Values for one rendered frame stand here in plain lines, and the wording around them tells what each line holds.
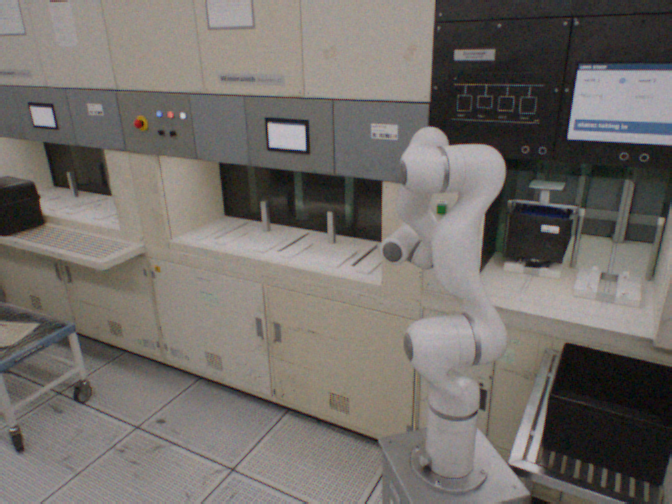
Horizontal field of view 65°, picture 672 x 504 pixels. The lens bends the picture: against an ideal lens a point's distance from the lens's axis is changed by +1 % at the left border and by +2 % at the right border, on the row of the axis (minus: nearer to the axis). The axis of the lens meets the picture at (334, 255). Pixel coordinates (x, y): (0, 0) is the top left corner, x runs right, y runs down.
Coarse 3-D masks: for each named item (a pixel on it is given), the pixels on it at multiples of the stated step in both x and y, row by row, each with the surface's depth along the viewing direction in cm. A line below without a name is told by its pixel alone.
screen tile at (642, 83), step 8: (640, 80) 144; (648, 80) 143; (656, 80) 143; (664, 80) 142; (640, 88) 145; (648, 88) 144; (656, 88) 143; (664, 88) 142; (632, 96) 146; (632, 104) 147; (640, 104) 146; (648, 104) 145; (656, 104) 145; (664, 104) 144; (632, 112) 148; (640, 112) 147; (648, 112) 146; (656, 112) 145; (664, 112) 144
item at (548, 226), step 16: (544, 192) 205; (512, 208) 211; (576, 208) 203; (512, 224) 207; (528, 224) 204; (544, 224) 201; (560, 224) 199; (512, 240) 210; (528, 240) 207; (544, 240) 204; (560, 240) 201; (528, 256) 209; (544, 256) 206; (560, 256) 203
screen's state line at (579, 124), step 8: (576, 120) 155; (584, 120) 154; (592, 120) 153; (600, 120) 152; (576, 128) 156; (584, 128) 155; (592, 128) 154; (600, 128) 153; (608, 128) 152; (616, 128) 151; (624, 128) 150; (632, 128) 149; (640, 128) 148; (648, 128) 147; (656, 128) 146; (664, 128) 146
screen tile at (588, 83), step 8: (584, 80) 151; (592, 80) 150; (600, 80) 149; (608, 80) 148; (616, 80) 147; (584, 88) 151; (592, 88) 150; (600, 88) 150; (608, 88) 149; (616, 88) 148; (624, 88) 147; (616, 96) 148; (624, 96) 147; (584, 104) 153; (592, 104) 152; (600, 104) 151; (608, 104) 150; (616, 104) 149; (624, 104) 148; (576, 112) 154; (584, 112) 153; (592, 112) 153; (600, 112) 152; (608, 112) 151; (616, 112) 150; (624, 112) 149
